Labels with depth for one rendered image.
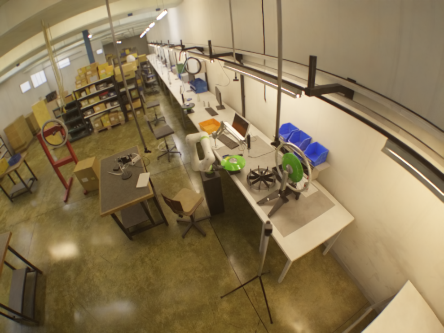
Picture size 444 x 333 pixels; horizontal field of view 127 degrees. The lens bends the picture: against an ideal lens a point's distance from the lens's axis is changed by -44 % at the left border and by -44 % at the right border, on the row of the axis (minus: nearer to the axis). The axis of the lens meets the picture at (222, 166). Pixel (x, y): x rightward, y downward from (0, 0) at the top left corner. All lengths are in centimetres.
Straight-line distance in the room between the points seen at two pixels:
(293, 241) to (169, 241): 192
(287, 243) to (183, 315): 159
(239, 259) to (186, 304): 97
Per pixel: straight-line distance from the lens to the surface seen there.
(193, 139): 243
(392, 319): 220
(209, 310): 271
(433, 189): 130
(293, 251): 197
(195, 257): 298
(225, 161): 252
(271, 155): 291
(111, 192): 284
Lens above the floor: 265
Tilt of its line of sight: 40 degrees down
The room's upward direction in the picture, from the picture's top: 7 degrees counter-clockwise
